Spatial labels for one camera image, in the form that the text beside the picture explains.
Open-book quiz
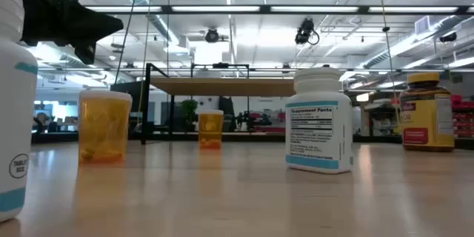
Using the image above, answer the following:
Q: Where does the white ceiling air vent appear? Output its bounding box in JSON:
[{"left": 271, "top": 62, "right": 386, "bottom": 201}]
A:
[{"left": 414, "top": 15, "right": 433, "bottom": 36}]

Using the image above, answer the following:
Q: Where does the person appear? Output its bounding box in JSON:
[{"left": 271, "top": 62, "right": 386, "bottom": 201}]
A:
[{"left": 33, "top": 112, "right": 52, "bottom": 134}]

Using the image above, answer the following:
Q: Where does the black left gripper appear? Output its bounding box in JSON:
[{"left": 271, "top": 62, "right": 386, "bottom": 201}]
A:
[{"left": 10, "top": 0, "right": 125, "bottom": 66}]

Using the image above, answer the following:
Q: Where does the thin hanging cord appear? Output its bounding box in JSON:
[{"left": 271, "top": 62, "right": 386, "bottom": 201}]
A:
[{"left": 376, "top": 0, "right": 404, "bottom": 134}]

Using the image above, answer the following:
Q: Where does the white supplement facts bottle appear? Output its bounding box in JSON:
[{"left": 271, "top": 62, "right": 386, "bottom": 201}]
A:
[{"left": 284, "top": 67, "right": 354, "bottom": 175}]

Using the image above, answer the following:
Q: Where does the large white bottle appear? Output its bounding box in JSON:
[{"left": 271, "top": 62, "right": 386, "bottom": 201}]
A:
[{"left": 0, "top": 0, "right": 39, "bottom": 224}]

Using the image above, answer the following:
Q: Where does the round black ceiling fixture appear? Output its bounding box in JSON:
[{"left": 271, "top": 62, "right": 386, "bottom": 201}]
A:
[{"left": 204, "top": 27, "right": 221, "bottom": 44}]

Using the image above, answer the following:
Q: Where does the black overhead light bar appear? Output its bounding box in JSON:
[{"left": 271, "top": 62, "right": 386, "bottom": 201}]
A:
[{"left": 84, "top": 4, "right": 474, "bottom": 16}]

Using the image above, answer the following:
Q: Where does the wooden shelf black metal frame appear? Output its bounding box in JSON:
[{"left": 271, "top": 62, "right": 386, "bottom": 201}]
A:
[{"left": 140, "top": 62, "right": 296, "bottom": 145}]

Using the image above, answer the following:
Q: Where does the black hanging cable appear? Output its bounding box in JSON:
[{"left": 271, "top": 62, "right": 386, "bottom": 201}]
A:
[{"left": 113, "top": 0, "right": 143, "bottom": 84}]

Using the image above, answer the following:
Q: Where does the red parts rack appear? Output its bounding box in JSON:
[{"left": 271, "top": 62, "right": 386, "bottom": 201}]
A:
[{"left": 250, "top": 110, "right": 287, "bottom": 134}]

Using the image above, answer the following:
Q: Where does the shelving with red bins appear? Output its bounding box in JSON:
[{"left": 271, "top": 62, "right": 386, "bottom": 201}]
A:
[{"left": 364, "top": 94, "right": 474, "bottom": 140}]

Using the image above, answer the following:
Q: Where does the small amber pill vial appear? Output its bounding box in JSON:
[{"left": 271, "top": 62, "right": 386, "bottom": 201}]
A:
[{"left": 197, "top": 109, "right": 224, "bottom": 150}]

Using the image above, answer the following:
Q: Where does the potted green plant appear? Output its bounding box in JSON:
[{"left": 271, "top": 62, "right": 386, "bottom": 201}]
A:
[{"left": 180, "top": 99, "right": 199, "bottom": 133}]

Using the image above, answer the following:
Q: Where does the black monitor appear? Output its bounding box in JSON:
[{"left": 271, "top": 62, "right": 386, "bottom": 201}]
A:
[{"left": 110, "top": 80, "right": 147, "bottom": 134}]

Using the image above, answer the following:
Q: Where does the black table rig frame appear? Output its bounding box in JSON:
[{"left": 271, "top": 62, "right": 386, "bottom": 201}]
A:
[{"left": 31, "top": 131, "right": 474, "bottom": 151}]

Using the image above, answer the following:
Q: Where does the yellow fish oil bottle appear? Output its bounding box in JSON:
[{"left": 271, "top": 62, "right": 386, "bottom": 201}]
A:
[{"left": 398, "top": 72, "right": 455, "bottom": 153}]

